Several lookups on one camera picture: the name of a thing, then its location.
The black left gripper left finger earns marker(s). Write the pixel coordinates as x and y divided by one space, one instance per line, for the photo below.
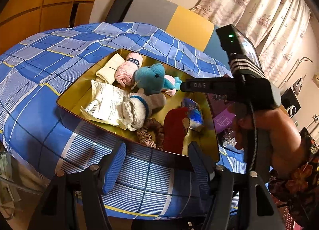
57 206

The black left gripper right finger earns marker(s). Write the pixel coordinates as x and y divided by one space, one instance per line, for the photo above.
256 208

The blue tissue pack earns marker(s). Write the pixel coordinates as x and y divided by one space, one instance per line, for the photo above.
194 114

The red soft cloth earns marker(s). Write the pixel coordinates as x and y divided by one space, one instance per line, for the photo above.
176 124

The brown satin scrunchie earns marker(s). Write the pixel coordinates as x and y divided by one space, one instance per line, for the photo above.
151 134

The white printed plastic packet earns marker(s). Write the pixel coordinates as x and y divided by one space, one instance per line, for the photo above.
106 105

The white knitted sock blue band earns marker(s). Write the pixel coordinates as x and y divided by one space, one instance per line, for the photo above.
138 106

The person's right hand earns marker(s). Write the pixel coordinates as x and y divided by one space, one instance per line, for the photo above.
288 149

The black speaker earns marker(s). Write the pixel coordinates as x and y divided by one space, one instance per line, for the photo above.
290 102

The glittery silver box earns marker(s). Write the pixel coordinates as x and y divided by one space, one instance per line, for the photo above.
227 140

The patterned beige curtain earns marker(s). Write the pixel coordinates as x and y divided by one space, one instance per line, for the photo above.
279 24

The blue plaid tablecloth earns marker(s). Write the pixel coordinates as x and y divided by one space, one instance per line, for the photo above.
40 68

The blue plush elephant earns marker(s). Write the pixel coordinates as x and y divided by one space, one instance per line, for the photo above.
152 80

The gold tray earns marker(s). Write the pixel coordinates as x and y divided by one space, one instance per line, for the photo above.
79 95

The grey yellow teal chair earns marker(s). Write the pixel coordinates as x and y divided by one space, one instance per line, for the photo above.
176 20

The pink rolled towel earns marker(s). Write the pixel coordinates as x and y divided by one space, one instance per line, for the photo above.
124 75

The cream folded cloth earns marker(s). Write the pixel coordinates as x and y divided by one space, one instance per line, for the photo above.
107 73

